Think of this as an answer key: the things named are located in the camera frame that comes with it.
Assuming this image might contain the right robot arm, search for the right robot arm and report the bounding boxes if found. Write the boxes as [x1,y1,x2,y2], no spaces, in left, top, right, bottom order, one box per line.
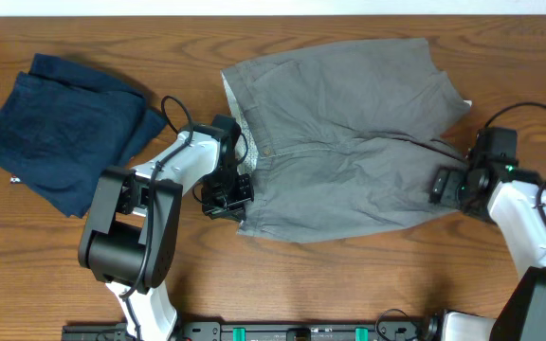
[421,127,546,341]

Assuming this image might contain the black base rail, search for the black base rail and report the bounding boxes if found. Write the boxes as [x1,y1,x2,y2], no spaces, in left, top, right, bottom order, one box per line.
[61,319,445,341]

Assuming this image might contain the grey shorts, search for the grey shorts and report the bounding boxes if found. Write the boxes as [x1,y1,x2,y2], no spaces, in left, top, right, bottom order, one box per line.
[222,38,470,243]

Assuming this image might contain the folded navy blue garment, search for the folded navy blue garment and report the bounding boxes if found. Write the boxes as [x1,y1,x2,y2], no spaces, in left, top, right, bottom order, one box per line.
[0,54,167,217]

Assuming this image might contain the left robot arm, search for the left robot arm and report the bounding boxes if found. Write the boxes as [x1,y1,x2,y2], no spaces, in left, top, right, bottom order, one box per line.
[78,115,254,340]

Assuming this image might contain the left black cable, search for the left black cable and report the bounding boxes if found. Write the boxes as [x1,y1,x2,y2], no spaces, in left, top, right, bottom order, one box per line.
[118,95,195,341]

